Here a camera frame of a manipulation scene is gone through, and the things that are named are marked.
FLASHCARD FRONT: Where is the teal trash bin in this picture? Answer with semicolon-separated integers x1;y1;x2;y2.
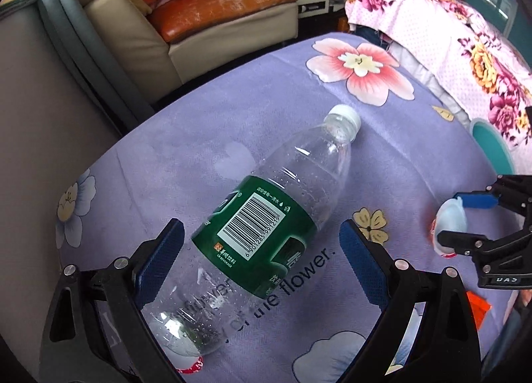
469;118;515;175

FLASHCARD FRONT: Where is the purple floral bed sheet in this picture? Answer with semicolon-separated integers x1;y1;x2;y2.
56;36;495;382

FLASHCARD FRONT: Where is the beige sofa orange cushion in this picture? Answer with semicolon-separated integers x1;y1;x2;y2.
78;0;298;103

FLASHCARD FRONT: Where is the clear green-label plastic bottle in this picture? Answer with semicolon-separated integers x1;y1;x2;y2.
143;104;361;357

